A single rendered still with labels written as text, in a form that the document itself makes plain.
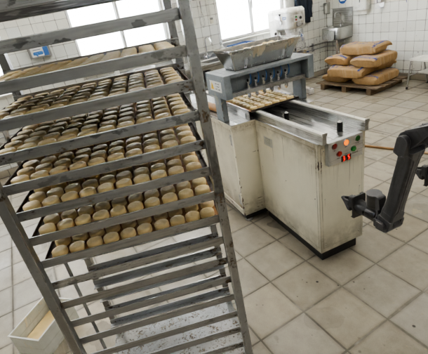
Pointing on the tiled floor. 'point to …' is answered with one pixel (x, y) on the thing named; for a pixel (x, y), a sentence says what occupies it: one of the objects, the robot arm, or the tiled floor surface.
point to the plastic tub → (40, 330)
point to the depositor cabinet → (240, 160)
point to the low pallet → (362, 85)
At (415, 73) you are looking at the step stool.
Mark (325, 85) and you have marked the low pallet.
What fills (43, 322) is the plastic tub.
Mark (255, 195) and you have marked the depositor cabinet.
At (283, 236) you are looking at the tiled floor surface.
